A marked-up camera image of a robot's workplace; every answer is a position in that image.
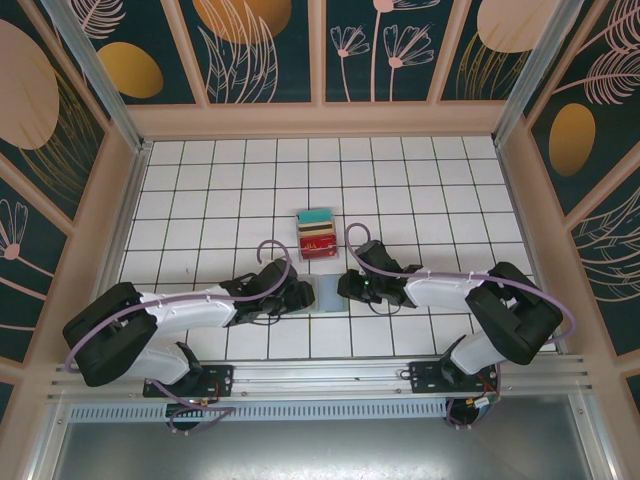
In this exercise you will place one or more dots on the red card stack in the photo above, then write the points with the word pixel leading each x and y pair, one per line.
pixel 317 247

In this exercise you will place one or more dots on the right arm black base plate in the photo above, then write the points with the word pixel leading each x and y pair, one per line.
pixel 425 377

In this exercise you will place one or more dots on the aluminium corner post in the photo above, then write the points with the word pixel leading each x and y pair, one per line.
pixel 530 75
pixel 100 85

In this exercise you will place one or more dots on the teal card stack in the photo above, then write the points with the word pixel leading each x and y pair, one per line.
pixel 315 216

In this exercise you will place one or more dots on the green circuit board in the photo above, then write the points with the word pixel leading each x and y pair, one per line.
pixel 482 402

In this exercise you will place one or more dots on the aluminium frame rail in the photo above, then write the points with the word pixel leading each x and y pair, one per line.
pixel 320 375

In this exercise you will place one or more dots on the gold card stack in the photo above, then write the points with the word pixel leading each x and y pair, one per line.
pixel 315 231

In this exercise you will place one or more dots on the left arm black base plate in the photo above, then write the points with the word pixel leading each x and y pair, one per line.
pixel 220 377

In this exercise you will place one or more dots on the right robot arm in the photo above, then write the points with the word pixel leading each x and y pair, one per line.
pixel 435 295

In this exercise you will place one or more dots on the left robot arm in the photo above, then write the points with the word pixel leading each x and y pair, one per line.
pixel 185 312

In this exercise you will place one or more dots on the grey metal panel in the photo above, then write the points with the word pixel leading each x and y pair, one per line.
pixel 320 450

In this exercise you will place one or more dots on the green card holder wallet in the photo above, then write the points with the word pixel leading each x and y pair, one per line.
pixel 330 295

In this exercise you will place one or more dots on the clear acrylic card stand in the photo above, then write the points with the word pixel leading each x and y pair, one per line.
pixel 302 260

